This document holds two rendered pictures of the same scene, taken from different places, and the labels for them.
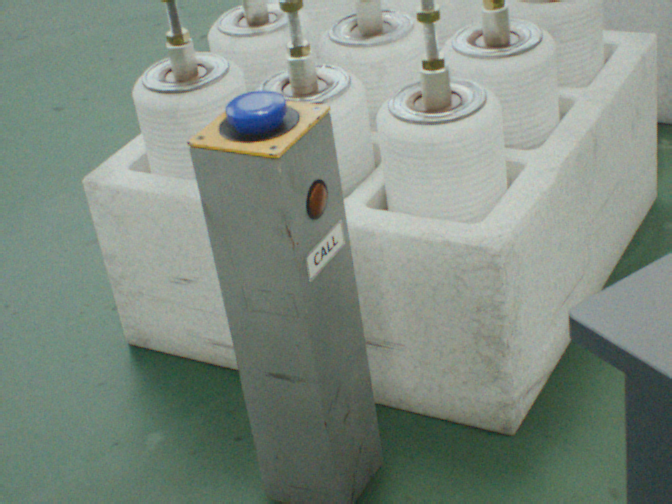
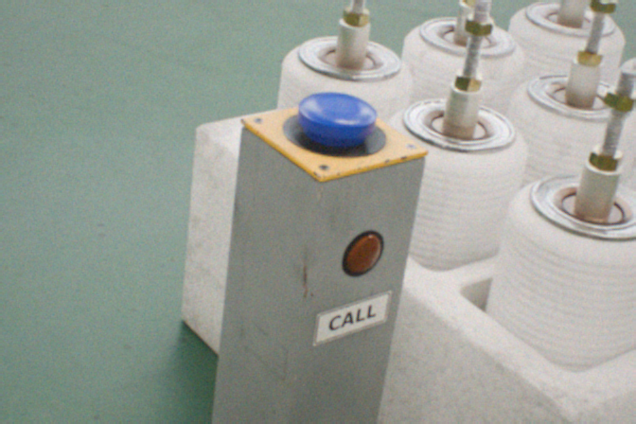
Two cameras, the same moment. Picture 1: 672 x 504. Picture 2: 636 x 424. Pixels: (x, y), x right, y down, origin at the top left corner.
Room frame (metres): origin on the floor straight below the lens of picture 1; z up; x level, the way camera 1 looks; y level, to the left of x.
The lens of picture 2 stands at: (0.20, -0.11, 0.58)
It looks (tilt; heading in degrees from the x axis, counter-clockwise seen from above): 29 degrees down; 16
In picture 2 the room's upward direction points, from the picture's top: 8 degrees clockwise
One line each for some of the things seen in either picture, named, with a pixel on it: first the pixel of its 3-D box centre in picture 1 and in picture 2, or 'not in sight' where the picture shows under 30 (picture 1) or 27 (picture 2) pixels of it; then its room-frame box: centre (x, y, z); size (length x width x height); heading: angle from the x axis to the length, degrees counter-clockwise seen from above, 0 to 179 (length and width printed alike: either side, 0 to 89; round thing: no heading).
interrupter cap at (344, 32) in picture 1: (371, 29); (578, 98); (1.03, -0.06, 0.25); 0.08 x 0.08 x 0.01
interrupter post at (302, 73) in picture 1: (302, 72); (462, 109); (0.93, 0.00, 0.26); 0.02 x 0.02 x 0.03
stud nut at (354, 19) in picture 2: (177, 36); (356, 15); (1.00, 0.10, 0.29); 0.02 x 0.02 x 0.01; 62
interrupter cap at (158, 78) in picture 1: (185, 73); (349, 60); (1.00, 0.10, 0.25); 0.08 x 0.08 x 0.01
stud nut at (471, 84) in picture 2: (298, 48); (468, 79); (0.93, 0.00, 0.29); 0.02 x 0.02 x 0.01; 15
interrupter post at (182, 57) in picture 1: (182, 59); (351, 44); (1.00, 0.10, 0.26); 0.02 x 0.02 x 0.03
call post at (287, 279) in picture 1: (296, 320); (300, 381); (0.74, 0.04, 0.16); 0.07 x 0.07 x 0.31; 57
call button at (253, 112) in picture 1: (257, 115); (335, 124); (0.75, 0.04, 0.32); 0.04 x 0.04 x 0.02
